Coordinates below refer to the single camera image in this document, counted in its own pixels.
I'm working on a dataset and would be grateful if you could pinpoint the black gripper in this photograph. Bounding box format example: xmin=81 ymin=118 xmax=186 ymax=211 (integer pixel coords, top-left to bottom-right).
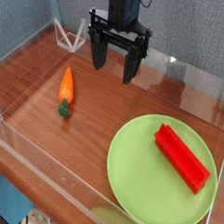
xmin=88 ymin=7 xmax=152 ymax=84

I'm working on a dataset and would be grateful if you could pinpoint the orange toy carrot green top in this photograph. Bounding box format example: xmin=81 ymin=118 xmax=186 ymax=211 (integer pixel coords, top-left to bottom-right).
xmin=58 ymin=67 xmax=74 ymax=118

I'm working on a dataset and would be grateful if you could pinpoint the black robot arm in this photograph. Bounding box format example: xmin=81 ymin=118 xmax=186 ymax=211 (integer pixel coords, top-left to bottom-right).
xmin=88 ymin=0 xmax=152 ymax=84

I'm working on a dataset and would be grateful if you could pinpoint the green round plate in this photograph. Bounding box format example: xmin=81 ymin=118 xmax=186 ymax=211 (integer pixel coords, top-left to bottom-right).
xmin=107 ymin=114 xmax=217 ymax=224

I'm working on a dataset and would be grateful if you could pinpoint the red plastic block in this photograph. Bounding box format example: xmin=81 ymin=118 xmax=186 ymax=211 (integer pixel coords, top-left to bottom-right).
xmin=154 ymin=124 xmax=211 ymax=193

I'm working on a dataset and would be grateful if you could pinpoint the black cable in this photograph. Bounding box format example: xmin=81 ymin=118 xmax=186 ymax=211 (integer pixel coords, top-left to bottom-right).
xmin=136 ymin=0 xmax=153 ymax=9

